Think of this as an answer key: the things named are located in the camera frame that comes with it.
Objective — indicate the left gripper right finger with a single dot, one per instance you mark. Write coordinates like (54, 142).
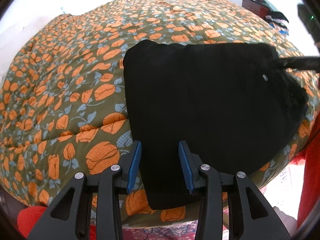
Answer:
(250, 216)

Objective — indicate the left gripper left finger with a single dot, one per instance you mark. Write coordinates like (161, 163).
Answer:
(69, 214)

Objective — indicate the black pants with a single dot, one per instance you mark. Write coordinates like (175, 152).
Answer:
(227, 101)

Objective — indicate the pile of clothes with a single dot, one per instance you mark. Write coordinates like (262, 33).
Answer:
(273, 16)

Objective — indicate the brown wooden nightstand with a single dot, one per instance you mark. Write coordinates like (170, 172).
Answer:
(255, 8)

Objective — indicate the red fuzzy coat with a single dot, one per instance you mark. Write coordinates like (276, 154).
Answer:
(28, 217)

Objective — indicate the orange floral green bedspread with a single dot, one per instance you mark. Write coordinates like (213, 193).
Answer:
(63, 104)

